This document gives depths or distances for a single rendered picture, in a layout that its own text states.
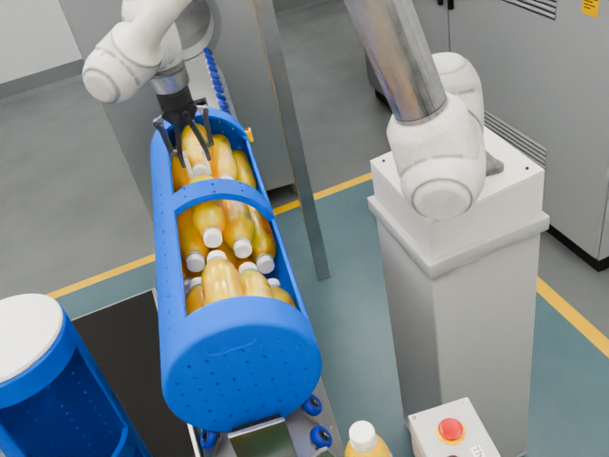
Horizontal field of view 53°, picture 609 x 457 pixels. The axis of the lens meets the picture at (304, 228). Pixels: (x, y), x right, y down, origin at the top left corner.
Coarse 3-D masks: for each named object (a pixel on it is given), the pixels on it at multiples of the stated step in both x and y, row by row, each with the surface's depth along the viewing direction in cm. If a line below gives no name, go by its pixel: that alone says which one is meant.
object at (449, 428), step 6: (444, 420) 92; (450, 420) 92; (456, 420) 92; (444, 426) 91; (450, 426) 91; (456, 426) 91; (462, 426) 91; (444, 432) 90; (450, 432) 90; (456, 432) 90; (462, 432) 90; (450, 438) 90; (456, 438) 90
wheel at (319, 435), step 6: (318, 426) 111; (312, 432) 110; (318, 432) 110; (324, 432) 111; (312, 438) 109; (318, 438) 109; (324, 438) 110; (330, 438) 111; (318, 444) 109; (324, 444) 109; (330, 444) 110
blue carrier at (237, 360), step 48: (240, 144) 177; (192, 192) 133; (240, 192) 134; (288, 288) 132; (192, 336) 100; (240, 336) 101; (288, 336) 103; (192, 384) 105; (240, 384) 108; (288, 384) 110
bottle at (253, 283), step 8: (240, 272) 124; (248, 272) 121; (256, 272) 122; (240, 280) 120; (248, 280) 118; (256, 280) 118; (264, 280) 120; (248, 288) 117; (256, 288) 117; (264, 288) 117; (264, 296) 115; (272, 296) 117
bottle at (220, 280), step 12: (216, 264) 116; (228, 264) 117; (204, 276) 115; (216, 276) 113; (228, 276) 114; (204, 288) 113; (216, 288) 110; (228, 288) 110; (240, 288) 113; (204, 300) 112; (216, 300) 108
